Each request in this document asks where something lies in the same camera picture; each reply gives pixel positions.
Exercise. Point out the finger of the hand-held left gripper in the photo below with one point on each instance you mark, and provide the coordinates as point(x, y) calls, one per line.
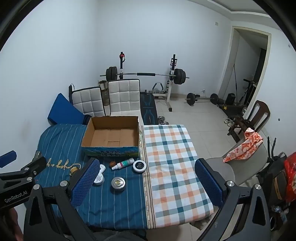
point(8, 158)
point(34, 166)

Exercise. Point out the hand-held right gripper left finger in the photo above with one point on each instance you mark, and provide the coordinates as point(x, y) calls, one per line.
point(85, 183)

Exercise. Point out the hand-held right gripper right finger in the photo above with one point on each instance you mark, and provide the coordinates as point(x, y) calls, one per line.
point(208, 183)

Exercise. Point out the white round container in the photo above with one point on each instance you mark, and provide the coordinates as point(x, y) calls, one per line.
point(100, 180)

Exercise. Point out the gold round jar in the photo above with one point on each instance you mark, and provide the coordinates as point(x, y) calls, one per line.
point(74, 171)

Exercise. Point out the small white oval case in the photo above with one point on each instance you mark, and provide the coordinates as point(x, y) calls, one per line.
point(102, 168)

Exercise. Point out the silver round jar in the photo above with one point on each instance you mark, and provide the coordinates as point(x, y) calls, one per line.
point(118, 183)

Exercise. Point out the white spray bottle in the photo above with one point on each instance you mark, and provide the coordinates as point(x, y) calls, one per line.
point(123, 164)

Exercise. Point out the cardboard box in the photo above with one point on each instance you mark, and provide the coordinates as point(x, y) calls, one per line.
point(111, 139)

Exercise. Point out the white jar with black lid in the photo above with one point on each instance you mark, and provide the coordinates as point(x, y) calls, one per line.
point(139, 166)

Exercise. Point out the grey chair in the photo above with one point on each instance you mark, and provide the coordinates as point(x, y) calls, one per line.
point(224, 169)

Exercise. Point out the small brown ball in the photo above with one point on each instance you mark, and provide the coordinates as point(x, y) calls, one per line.
point(112, 164)

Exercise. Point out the plaid checked cloth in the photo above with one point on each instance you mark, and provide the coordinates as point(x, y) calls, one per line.
point(171, 176)

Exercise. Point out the blue striped cloth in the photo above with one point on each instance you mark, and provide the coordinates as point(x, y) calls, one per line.
point(129, 204)

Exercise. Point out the orange patterned cloth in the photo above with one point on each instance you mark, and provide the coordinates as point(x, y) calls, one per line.
point(245, 146)

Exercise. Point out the pair of white shoes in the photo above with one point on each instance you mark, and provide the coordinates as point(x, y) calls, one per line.
point(229, 121)

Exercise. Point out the blue foam mat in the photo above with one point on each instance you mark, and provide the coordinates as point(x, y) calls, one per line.
point(64, 109)

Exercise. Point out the black backpack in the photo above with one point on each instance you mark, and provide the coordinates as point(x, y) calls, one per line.
point(275, 176)

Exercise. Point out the chrome dumbbell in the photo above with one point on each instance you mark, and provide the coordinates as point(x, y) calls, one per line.
point(163, 121)

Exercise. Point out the white padded chair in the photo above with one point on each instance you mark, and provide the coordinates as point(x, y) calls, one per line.
point(89, 102)
point(124, 97)

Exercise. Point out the red plastic bag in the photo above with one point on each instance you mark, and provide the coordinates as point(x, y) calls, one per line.
point(291, 173)

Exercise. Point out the short barbell with black plates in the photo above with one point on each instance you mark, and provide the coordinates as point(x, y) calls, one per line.
point(191, 99)

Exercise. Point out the dark wooden chair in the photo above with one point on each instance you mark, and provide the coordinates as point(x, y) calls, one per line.
point(261, 113)

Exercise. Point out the black weight bench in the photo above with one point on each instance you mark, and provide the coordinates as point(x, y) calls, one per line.
point(148, 109)

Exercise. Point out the white barbell rack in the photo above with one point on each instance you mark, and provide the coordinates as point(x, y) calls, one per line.
point(170, 92)

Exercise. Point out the grey push-up bars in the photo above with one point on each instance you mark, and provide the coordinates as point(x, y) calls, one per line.
point(157, 87)

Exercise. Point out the long barbell with black plates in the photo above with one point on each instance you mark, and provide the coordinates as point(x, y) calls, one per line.
point(145, 74)

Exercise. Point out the white door frame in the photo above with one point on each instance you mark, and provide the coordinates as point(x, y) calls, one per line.
point(227, 69)

